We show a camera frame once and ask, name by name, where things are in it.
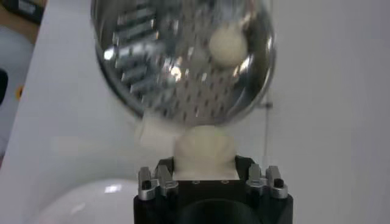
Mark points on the stainless steel steamer basket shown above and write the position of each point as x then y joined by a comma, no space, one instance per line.
158,70

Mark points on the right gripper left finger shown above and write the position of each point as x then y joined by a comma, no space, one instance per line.
160,182

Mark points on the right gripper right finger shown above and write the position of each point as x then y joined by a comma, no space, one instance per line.
265,182

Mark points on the white steamed baozi bun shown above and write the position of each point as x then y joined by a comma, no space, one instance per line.
228,47
204,152

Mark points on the round white plate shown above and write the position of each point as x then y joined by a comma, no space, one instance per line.
85,204

